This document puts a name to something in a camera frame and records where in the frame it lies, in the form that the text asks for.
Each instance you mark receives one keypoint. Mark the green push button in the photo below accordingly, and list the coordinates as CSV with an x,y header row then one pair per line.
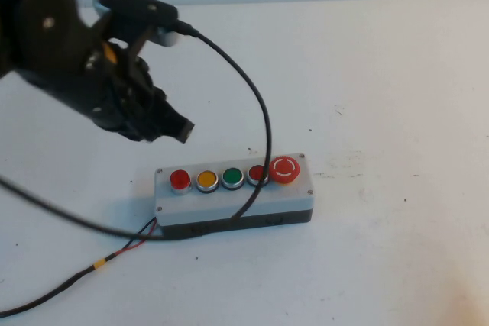
x,y
233,177

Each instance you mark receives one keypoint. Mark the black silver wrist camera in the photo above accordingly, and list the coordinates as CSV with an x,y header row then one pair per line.
x,y
137,9

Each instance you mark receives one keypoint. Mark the red flat push button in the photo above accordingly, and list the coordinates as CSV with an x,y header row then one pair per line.
x,y
255,173

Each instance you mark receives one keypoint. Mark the red mushroom emergency stop button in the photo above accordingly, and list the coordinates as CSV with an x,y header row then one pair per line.
x,y
284,169

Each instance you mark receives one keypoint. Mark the grey black button control box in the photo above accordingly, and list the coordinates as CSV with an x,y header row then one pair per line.
x,y
214,204

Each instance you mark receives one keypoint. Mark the yellow push button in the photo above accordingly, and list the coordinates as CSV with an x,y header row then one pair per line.
x,y
207,180

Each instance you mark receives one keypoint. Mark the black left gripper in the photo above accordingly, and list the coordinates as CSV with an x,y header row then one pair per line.
x,y
111,93

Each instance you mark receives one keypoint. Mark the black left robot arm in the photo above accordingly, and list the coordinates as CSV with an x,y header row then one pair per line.
x,y
38,24

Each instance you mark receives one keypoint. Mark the red indicator lamp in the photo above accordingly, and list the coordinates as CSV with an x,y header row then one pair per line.
x,y
180,180

